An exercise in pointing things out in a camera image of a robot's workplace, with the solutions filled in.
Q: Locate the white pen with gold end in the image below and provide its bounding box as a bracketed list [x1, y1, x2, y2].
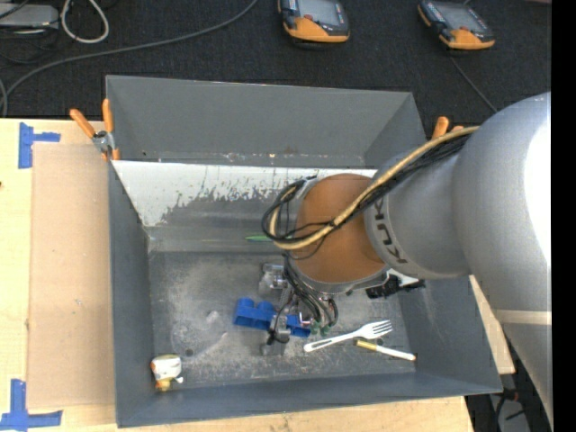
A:
[355, 338, 417, 363]

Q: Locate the white plastic fork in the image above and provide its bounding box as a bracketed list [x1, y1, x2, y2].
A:
[302, 319, 394, 354]

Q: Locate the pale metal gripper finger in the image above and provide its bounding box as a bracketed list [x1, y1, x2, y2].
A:
[257, 262, 289, 299]
[259, 316, 292, 357]

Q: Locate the brown cardboard board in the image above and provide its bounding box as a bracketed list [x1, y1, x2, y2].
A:
[25, 143, 116, 411]

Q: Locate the black cylinder on white bracket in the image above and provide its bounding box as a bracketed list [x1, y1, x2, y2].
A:
[364, 269, 427, 300]

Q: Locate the grey metal bin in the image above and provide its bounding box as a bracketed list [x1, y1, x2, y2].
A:
[103, 74, 504, 428]

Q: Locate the small white toy figure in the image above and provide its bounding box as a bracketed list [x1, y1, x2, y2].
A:
[149, 353, 185, 392]

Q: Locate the blue toy building block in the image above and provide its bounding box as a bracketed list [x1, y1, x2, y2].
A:
[232, 297, 312, 338]

